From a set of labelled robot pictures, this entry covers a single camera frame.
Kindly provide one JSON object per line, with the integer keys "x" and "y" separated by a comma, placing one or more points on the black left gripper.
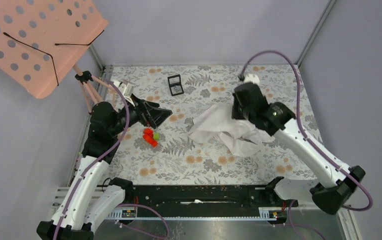
{"x": 149, "y": 113}

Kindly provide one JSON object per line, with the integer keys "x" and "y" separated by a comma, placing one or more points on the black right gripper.
{"x": 235, "y": 114}

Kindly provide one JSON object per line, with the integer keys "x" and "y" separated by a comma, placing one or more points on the white shirt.
{"x": 241, "y": 137}

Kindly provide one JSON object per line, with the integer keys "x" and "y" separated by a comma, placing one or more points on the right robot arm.
{"x": 335, "y": 180}

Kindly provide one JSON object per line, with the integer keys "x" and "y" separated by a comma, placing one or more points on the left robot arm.
{"x": 76, "y": 218}

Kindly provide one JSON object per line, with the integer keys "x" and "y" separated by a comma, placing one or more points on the black brooch box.
{"x": 175, "y": 85}

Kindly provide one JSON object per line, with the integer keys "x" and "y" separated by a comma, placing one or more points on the red toy blocks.
{"x": 148, "y": 136}

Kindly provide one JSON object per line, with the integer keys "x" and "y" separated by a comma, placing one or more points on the floral patterned table mat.
{"x": 177, "y": 160}

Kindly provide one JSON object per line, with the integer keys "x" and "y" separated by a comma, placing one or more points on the pink music stand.
{"x": 42, "y": 40}

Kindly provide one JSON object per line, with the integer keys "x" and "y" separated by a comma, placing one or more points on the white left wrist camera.
{"x": 125, "y": 87}

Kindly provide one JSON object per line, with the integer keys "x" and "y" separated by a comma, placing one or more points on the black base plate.
{"x": 202, "y": 202}

